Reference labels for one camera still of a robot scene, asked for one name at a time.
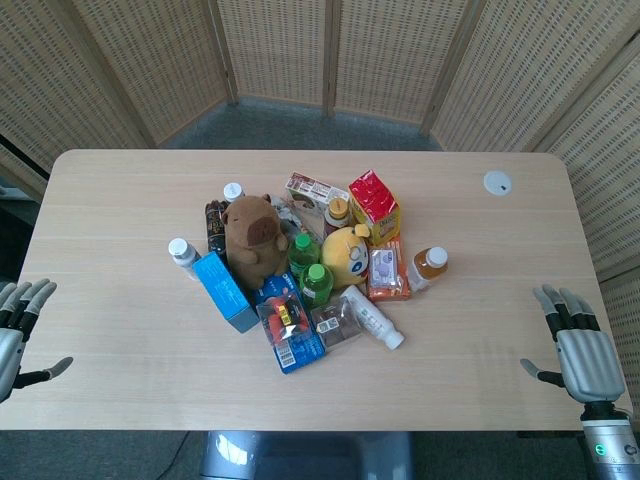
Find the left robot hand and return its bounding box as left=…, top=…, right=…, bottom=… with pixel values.
left=0, top=278, right=74, bottom=403

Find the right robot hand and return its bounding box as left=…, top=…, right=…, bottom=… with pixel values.
left=519, top=283, right=626, bottom=404

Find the robot base body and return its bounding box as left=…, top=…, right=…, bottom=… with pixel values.
left=198, top=430, right=416, bottom=480

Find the amber tea bottle white cap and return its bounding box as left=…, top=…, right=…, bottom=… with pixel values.
left=407, top=245, right=450, bottom=293

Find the orange wet wipes pack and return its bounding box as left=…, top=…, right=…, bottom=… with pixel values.
left=367, top=237, right=412, bottom=303

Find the blue cardboard box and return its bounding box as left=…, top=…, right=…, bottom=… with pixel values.
left=191, top=251, right=261, bottom=335

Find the white tube bottle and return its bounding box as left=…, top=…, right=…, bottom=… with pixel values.
left=341, top=285, right=405, bottom=350

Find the dark sausage snack pack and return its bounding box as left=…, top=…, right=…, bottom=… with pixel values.
left=204, top=199, right=230, bottom=255

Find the clear pack brown snack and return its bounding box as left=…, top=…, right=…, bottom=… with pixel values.
left=309, top=294, right=363, bottom=352

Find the brown capybara plush toy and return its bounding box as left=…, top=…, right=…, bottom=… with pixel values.
left=220, top=193, right=289, bottom=291

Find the yellow chick plush toy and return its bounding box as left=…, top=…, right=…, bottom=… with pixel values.
left=320, top=223, right=372, bottom=291

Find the red and yellow snack bag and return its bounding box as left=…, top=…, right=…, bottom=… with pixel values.
left=348, top=169, right=404, bottom=245

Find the red toy in clear pack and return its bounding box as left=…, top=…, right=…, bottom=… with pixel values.
left=259, top=294, right=312, bottom=346

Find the green bottle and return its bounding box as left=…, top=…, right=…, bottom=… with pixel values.
left=287, top=233, right=322, bottom=281
left=300, top=263, right=335, bottom=309

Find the blue snack package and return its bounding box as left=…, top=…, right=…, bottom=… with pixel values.
left=253, top=272, right=327, bottom=375

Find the brown honey bottle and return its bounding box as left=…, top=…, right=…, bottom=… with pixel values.
left=323, top=197, right=350, bottom=236

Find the clear crinkled wrapper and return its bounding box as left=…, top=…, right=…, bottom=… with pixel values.
left=272, top=197, right=326, bottom=246

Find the red white snack box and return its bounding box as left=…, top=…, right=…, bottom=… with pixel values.
left=284, top=172, right=351, bottom=211

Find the woven folding screen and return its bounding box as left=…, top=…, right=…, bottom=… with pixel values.
left=0, top=0, right=640, bottom=361

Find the white table cable grommet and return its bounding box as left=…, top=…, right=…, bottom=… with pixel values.
left=482, top=170, right=513, bottom=197

